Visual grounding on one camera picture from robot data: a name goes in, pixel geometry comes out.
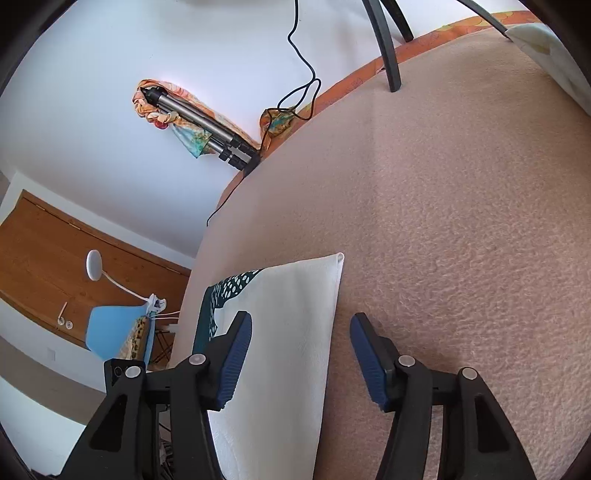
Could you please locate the folded silver tripod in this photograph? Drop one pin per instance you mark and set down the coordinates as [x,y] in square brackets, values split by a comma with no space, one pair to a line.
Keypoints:
[202,132]

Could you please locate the white clip desk lamp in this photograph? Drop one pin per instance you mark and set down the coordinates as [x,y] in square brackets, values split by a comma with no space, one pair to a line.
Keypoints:
[155,306]

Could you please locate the colourful scarf on tripod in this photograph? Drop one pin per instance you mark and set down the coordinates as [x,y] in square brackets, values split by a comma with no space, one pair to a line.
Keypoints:
[273,122]

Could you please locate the teal and cream printed t-shirt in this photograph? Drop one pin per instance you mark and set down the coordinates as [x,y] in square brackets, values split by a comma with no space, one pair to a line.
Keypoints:
[271,427]

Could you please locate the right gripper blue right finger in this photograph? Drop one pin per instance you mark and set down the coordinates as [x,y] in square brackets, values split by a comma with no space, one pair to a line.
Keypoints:
[375,361]

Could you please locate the blue chair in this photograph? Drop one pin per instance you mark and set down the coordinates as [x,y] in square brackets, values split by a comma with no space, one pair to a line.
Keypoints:
[108,327]

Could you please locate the leopard print cloth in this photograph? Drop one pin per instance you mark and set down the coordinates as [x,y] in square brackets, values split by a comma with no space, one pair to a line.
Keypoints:
[134,345]

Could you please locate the folded white clothes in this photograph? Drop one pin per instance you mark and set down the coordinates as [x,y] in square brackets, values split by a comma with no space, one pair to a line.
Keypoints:
[544,47]

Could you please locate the wooden door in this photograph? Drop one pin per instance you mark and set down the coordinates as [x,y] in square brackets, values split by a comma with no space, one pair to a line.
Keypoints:
[43,276]

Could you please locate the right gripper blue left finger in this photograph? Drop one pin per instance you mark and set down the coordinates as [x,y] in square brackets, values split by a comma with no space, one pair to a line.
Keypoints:
[234,349]

